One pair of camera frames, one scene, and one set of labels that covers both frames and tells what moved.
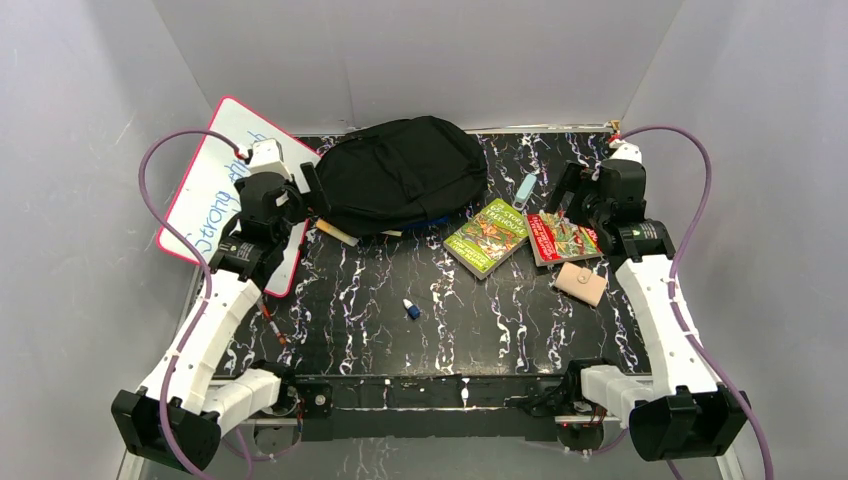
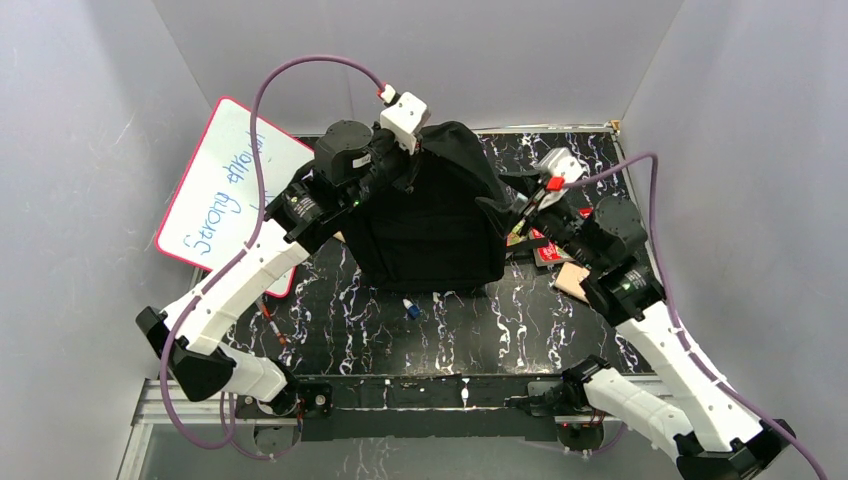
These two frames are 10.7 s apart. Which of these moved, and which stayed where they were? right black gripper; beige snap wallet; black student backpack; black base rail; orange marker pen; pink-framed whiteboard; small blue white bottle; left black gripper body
Moved: right black gripper; black student backpack; left black gripper body
Stayed: pink-framed whiteboard; black base rail; beige snap wallet; small blue white bottle; orange marker pen
